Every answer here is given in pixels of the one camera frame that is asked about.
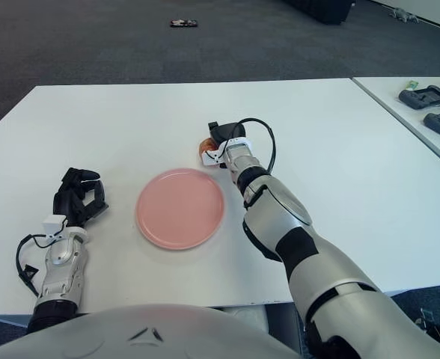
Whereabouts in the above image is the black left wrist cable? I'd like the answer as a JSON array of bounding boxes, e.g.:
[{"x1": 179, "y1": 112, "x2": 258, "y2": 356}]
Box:
[{"x1": 16, "y1": 233, "x2": 52, "y2": 299}]

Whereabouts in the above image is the pink round plate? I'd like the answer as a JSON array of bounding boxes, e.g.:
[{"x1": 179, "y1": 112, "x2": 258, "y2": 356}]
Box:
[{"x1": 135, "y1": 168, "x2": 225, "y2": 251}]

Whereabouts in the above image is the grey robot torso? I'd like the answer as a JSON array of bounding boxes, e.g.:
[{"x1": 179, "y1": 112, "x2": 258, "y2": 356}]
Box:
[{"x1": 0, "y1": 304, "x2": 304, "y2": 359}]

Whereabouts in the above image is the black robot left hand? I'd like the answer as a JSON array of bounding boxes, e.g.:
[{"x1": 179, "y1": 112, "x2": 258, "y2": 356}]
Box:
[{"x1": 52, "y1": 167, "x2": 110, "y2": 227}]

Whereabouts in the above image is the black caster wheel stand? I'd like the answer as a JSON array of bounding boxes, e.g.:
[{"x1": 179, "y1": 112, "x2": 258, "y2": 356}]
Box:
[{"x1": 416, "y1": 308, "x2": 440, "y2": 337}]

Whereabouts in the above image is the grey floor clutter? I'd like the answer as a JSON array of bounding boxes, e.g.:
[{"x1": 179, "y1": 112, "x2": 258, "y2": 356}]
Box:
[{"x1": 388, "y1": 7, "x2": 419, "y2": 23}]

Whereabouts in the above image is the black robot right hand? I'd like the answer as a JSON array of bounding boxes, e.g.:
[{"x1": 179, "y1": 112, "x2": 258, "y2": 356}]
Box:
[{"x1": 198, "y1": 121, "x2": 248, "y2": 169}]

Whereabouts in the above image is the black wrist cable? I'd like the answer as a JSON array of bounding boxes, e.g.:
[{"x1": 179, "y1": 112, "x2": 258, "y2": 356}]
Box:
[
  {"x1": 238, "y1": 117, "x2": 277, "y2": 173},
  {"x1": 16, "y1": 233, "x2": 52, "y2": 299}
]

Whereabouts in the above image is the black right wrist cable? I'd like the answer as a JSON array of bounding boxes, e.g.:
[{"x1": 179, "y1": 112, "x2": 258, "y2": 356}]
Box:
[{"x1": 238, "y1": 117, "x2": 277, "y2": 173}]

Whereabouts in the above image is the black box furniture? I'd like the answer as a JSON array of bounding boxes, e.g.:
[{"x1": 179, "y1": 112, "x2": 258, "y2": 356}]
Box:
[{"x1": 281, "y1": 0, "x2": 352, "y2": 25}]

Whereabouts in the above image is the red yellow apple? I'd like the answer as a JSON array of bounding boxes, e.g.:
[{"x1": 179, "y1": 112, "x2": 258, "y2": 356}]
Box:
[{"x1": 198, "y1": 137, "x2": 221, "y2": 166}]

